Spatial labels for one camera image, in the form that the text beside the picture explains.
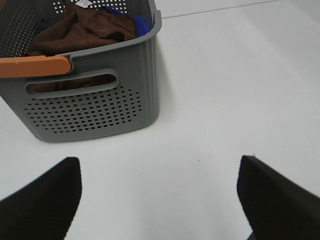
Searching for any blue cloth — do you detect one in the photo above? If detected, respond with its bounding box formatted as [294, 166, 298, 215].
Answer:
[100, 6, 150, 38]

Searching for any brown towel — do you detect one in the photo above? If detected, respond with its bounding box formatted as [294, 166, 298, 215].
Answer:
[26, 1, 137, 56]

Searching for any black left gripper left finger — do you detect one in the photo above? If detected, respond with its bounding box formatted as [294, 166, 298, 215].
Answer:
[0, 157, 82, 240]

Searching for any grey perforated plastic basket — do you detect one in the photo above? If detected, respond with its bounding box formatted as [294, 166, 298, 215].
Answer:
[0, 0, 162, 143]

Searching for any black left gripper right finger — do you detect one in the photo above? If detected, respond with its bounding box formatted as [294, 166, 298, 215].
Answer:
[236, 155, 320, 240]

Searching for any orange basket handle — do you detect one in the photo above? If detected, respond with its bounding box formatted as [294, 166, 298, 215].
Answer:
[0, 55, 72, 78]

